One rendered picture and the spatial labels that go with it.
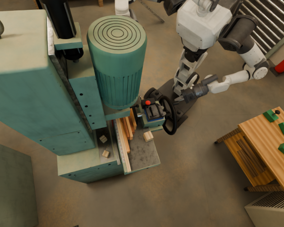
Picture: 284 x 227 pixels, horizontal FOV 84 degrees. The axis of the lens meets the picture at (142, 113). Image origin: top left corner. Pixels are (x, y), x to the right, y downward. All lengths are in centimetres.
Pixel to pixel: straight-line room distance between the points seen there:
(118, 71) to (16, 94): 27
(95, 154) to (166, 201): 105
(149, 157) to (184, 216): 109
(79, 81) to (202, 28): 72
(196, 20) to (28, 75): 84
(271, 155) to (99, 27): 169
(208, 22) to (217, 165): 158
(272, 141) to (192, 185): 88
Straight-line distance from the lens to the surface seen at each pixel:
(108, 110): 84
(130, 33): 52
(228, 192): 214
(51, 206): 193
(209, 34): 101
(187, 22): 105
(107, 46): 47
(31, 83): 48
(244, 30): 102
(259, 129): 188
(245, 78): 119
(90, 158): 105
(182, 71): 160
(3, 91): 52
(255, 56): 112
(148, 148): 95
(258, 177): 215
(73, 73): 54
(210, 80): 108
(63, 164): 108
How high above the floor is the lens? 181
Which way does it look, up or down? 63 degrees down
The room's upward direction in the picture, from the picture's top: 14 degrees clockwise
